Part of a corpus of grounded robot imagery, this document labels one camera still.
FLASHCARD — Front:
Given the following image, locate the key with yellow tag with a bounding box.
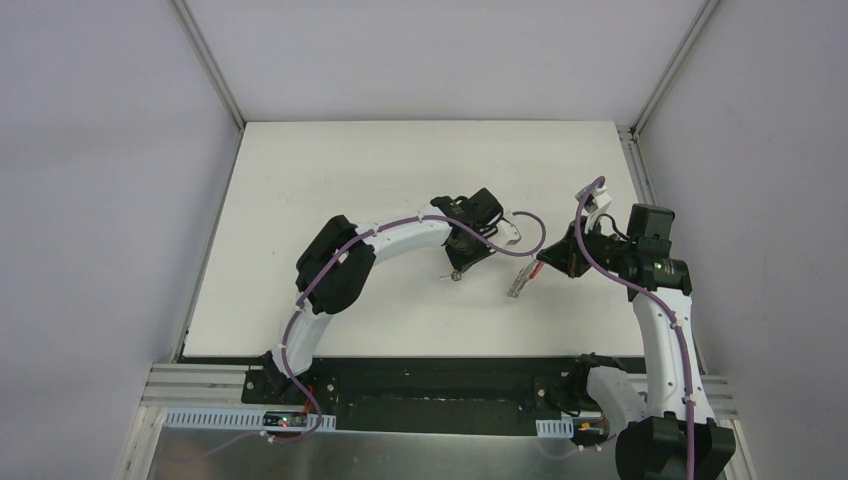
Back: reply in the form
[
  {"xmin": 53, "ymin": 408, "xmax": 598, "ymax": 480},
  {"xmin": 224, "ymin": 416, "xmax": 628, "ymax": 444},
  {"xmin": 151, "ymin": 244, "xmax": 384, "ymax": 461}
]
[{"xmin": 439, "ymin": 270, "xmax": 463, "ymax": 282}]

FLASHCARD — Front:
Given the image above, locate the metal keyring with red handle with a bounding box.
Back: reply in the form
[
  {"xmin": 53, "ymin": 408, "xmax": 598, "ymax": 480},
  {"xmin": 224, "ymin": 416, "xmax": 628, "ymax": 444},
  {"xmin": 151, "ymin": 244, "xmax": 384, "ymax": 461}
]
[{"xmin": 507, "ymin": 260, "xmax": 545, "ymax": 298}]

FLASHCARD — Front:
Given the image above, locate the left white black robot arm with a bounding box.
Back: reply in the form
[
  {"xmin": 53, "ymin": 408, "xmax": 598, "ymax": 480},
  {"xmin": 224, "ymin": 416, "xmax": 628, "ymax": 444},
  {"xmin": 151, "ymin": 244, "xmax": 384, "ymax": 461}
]
[{"xmin": 262, "ymin": 188, "xmax": 505, "ymax": 405}]

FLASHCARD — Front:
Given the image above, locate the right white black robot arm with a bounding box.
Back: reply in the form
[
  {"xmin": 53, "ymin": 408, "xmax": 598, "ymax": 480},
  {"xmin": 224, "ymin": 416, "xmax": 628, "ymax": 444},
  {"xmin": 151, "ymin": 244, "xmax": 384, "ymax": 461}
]
[{"xmin": 537, "ymin": 204, "xmax": 736, "ymax": 479}]

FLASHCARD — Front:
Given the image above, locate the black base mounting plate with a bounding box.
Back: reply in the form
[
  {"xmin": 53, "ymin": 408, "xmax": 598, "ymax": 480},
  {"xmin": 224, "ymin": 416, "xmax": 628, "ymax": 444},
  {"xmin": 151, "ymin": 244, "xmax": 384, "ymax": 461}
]
[{"xmin": 241, "ymin": 356, "xmax": 654, "ymax": 439}]

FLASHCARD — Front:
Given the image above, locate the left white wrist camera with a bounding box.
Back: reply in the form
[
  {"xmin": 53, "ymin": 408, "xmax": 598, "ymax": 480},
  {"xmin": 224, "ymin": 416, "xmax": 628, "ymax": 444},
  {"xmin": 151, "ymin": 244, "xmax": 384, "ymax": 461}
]
[{"xmin": 490, "ymin": 218, "xmax": 522, "ymax": 247}]

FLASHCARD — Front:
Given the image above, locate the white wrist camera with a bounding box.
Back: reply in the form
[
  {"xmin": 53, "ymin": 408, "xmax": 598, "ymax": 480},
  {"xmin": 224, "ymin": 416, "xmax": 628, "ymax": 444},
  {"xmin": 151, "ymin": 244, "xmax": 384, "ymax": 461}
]
[
  {"xmin": 490, "ymin": 218, "xmax": 522, "ymax": 247},
  {"xmin": 575, "ymin": 184, "xmax": 612, "ymax": 219}
]

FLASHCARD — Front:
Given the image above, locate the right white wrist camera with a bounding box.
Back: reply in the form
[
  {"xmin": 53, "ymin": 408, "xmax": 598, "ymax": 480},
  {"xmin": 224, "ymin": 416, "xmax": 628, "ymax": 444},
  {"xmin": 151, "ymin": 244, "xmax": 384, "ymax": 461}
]
[{"xmin": 575, "ymin": 184, "xmax": 612, "ymax": 219}]

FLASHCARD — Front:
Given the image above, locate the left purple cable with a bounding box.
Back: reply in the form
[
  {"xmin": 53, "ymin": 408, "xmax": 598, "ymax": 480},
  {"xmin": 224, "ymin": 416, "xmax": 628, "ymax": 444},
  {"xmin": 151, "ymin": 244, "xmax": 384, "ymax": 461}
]
[{"xmin": 278, "ymin": 210, "xmax": 549, "ymax": 445}]

